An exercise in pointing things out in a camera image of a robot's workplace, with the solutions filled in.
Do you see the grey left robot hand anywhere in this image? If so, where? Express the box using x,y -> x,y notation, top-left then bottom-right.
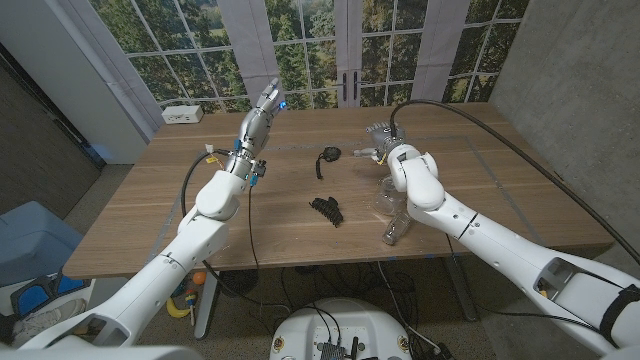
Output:
224,77 -> 288,176

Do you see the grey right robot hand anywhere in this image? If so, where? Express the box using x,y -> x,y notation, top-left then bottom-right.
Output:
353,121 -> 409,164

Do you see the clear hinged glass jar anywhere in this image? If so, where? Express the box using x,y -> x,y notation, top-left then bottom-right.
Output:
372,174 -> 409,217

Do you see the clear glass salt shaker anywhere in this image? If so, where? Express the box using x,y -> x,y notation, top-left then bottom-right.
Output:
381,212 -> 412,246

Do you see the white power strip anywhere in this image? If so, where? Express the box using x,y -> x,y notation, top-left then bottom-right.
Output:
161,104 -> 205,125

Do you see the printed window backdrop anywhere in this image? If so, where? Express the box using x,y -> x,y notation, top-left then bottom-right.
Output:
89,0 -> 531,114

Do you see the black hair claw clip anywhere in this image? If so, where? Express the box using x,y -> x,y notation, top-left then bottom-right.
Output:
308,196 -> 345,229

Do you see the black round disc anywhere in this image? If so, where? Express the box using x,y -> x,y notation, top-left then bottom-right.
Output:
219,269 -> 260,298

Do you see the grey table leg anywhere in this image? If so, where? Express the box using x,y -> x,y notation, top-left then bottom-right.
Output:
444,257 -> 479,322

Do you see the white table leg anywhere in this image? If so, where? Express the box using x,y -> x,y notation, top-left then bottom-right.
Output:
193,271 -> 221,341

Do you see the colourful toy stick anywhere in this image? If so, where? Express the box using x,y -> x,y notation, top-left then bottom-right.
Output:
184,289 -> 197,327

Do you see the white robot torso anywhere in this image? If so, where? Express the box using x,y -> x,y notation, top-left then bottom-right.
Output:
269,297 -> 414,360

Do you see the yellow toy banana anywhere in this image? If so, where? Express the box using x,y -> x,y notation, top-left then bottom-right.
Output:
165,297 -> 191,320

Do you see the blue plastic bin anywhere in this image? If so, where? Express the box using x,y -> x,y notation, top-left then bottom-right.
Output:
0,200 -> 85,289

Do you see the blue and black bag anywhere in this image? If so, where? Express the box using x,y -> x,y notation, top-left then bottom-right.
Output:
9,274 -> 91,314

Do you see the white sneaker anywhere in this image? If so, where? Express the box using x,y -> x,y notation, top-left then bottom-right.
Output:
12,298 -> 87,346

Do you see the black round cap with cord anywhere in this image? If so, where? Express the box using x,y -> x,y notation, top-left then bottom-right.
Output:
314,145 -> 343,181

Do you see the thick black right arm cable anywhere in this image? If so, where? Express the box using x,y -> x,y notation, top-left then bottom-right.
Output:
389,98 -> 640,266

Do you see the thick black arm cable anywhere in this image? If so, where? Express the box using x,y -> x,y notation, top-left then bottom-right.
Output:
180,149 -> 294,316
389,98 -> 640,266

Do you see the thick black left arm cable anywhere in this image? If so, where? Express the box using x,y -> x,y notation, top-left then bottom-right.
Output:
180,149 -> 294,316

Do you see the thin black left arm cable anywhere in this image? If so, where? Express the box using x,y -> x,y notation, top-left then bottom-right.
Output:
246,185 -> 261,271

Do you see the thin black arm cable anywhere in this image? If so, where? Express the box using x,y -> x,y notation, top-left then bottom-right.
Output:
246,185 -> 261,271
444,233 -> 601,334

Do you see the white floor cable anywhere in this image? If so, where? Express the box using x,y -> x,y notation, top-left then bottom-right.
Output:
375,260 -> 444,354

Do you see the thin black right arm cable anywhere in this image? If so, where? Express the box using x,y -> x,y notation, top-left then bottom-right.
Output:
444,233 -> 601,334

